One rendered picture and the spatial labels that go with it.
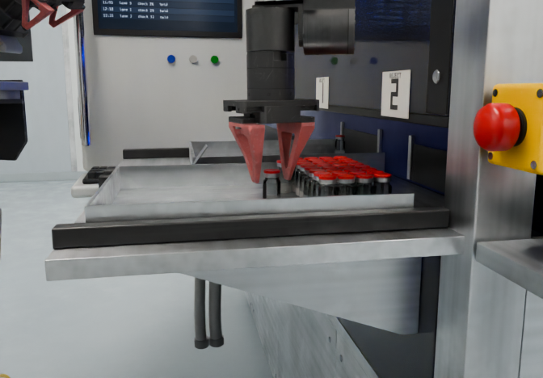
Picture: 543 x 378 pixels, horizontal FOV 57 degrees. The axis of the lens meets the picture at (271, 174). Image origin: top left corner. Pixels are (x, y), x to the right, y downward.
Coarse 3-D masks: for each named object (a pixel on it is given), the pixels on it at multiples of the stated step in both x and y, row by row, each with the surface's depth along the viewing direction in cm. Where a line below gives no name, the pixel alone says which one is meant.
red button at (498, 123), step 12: (492, 108) 40; (504, 108) 40; (480, 120) 41; (492, 120) 40; (504, 120) 40; (516, 120) 40; (480, 132) 41; (492, 132) 40; (504, 132) 40; (516, 132) 40; (480, 144) 42; (492, 144) 40; (504, 144) 40
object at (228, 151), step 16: (192, 144) 108; (208, 144) 109; (224, 144) 109; (272, 144) 111; (320, 144) 113; (192, 160) 83; (208, 160) 84; (224, 160) 84; (240, 160) 85; (272, 160) 86; (368, 160) 89; (384, 160) 90
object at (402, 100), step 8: (384, 72) 69; (392, 72) 66; (400, 72) 64; (408, 72) 62; (384, 80) 69; (400, 80) 64; (408, 80) 62; (384, 88) 69; (392, 88) 66; (400, 88) 64; (408, 88) 62; (384, 96) 69; (400, 96) 64; (408, 96) 62; (384, 104) 69; (400, 104) 64; (408, 104) 62; (384, 112) 69; (392, 112) 67; (400, 112) 64; (408, 112) 62
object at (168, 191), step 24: (120, 168) 73; (144, 168) 74; (168, 168) 74; (192, 168) 75; (216, 168) 76; (240, 168) 76; (264, 168) 77; (96, 192) 55; (120, 192) 71; (144, 192) 71; (168, 192) 71; (192, 192) 71; (216, 192) 71; (240, 192) 71; (96, 216) 48; (120, 216) 49; (144, 216) 49; (168, 216) 50; (192, 216) 50
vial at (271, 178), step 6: (264, 174) 61; (270, 174) 61; (276, 174) 61; (264, 180) 61; (270, 180) 61; (276, 180) 61; (270, 186) 61; (276, 186) 61; (270, 192) 61; (276, 192) 61; (270, 198) 61
